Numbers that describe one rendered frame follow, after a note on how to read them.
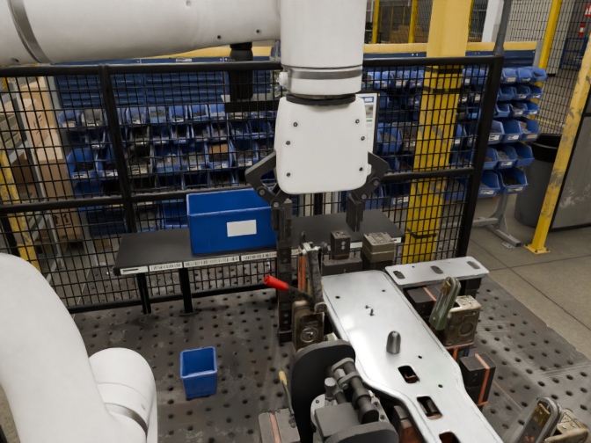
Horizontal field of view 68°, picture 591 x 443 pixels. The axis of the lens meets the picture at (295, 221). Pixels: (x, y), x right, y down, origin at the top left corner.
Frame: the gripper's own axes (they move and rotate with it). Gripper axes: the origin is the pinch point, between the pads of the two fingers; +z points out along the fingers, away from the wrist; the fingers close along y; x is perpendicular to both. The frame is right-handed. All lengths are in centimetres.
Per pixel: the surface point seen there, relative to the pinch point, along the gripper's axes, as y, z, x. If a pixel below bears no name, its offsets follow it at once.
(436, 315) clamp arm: 39, 43, 30
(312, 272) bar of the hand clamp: 9.1, 29.1, 33.7
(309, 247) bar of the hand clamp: 8.5, 23.2, 35.0
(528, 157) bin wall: 221, 72, 215
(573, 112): 236, 37, 200
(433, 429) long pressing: 23, 45, 2
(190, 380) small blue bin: -21, 67, 47
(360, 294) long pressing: 25, 45, 44
